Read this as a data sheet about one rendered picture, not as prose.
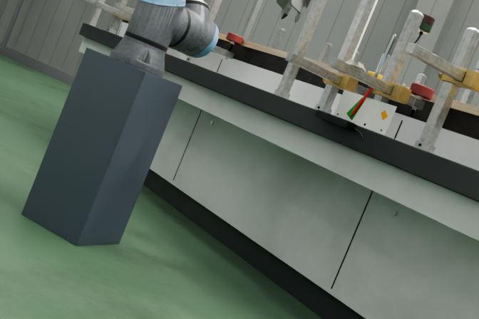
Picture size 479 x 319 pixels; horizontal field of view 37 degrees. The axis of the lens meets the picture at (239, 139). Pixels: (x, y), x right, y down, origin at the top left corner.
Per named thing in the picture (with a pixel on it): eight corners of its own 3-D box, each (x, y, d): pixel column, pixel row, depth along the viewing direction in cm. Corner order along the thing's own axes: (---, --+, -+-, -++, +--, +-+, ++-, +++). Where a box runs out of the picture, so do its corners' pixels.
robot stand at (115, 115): (75, 246, 229) (145, 71, 226) (21, 213, 239) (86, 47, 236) (119, 243, 252) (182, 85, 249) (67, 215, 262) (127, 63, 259)
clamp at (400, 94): (396, 100, 231) (402, 85, 231) (368, 91, 242) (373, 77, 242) (407, 105, 234) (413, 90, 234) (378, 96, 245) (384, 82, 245)
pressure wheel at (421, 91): (412, 116, 238) (425, 83, 238) (395, 110, 245) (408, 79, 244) (426, 122, 243) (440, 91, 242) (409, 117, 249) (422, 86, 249)
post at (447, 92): (413, 174, 218) (476, 27, 215) (405, 171, 221) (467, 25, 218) (420, 176, 220) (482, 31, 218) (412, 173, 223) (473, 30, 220)
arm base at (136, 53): (142, 70, 230) (155, 41, 229) (98, 51, 238) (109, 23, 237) (172, 81, 247) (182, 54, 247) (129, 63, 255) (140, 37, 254)
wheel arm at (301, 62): (289, 63, 240) (294, 52, 239) (283, 62, 242) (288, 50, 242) (373, 103, 265) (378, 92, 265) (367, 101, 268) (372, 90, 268)
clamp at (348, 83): (343, 88, 251) (348, 75, 251) (318, 80, 262) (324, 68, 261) (354, 94, 254) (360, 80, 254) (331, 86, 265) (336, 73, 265)
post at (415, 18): (362, 144, 238) (418, 9, 236) (355, 142, 241) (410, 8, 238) (368, 147, 240) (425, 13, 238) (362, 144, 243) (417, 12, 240)
